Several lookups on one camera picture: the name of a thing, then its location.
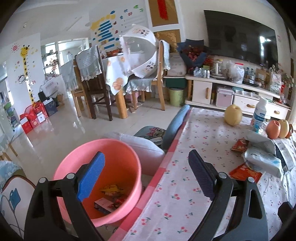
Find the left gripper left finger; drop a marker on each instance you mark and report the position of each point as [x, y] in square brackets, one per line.
[44, 219]

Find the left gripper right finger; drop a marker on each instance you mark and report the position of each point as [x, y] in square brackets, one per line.
[248, 219]

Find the red packet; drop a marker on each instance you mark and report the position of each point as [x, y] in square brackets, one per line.
[242, 172]

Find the white wet wipes pack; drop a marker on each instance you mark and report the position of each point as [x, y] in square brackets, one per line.
[263, 162]

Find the red snack wrapper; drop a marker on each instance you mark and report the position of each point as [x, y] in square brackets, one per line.
[240, 146]

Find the green trash bin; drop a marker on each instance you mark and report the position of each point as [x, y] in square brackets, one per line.
[176, 96]

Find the red checkered table cover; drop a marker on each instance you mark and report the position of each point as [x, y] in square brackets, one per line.
[150, 192]

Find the cherry print tablecloth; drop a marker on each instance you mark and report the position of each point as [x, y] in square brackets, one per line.
[208, 134]

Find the pink plastic basin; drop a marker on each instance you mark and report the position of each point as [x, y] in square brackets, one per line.
[122, 168]

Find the red apple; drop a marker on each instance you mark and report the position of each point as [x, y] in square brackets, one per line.
[273, 129]

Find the large yellow pear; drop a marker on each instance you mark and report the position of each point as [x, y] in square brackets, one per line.
[284, 128]

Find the red gift boxes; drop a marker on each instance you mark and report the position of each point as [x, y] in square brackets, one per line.
[34, 115]

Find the white milk bottle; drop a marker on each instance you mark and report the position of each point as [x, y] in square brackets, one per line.
[259, 115]

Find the small yellow pear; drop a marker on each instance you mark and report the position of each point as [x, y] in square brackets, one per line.
[233, 115]

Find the blue chair back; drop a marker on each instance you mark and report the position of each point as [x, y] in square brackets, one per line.
[173, 127]

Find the pink storage box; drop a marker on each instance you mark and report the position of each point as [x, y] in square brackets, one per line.
[224, 97]

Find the white tv cabinet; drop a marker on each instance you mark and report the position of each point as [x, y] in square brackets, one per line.
[202, 93]

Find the dark wooden chair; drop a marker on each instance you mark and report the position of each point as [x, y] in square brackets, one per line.
[90, 76]

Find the dining table with cloth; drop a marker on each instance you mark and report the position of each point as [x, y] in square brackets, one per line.
[120, 81]

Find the dark flower bouquet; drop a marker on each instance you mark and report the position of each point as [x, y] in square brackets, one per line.
[192, 52]

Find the wooden dining chair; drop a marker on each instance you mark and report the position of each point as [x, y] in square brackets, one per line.
[152, 81]

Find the black television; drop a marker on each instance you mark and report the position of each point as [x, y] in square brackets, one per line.
[241, 38]

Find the white mesh food cover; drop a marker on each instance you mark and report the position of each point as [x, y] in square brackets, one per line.
[140, 50]

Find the giraffe height wall sticker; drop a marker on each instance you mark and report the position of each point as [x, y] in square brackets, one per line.
[24, 54]

